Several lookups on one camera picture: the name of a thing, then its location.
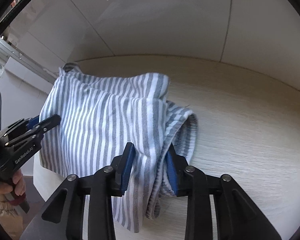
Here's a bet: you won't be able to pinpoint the grey white striped pants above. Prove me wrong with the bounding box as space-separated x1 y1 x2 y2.
39 63 198 233

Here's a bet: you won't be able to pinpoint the person's left hand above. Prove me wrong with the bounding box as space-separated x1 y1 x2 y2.
0 170 26 201

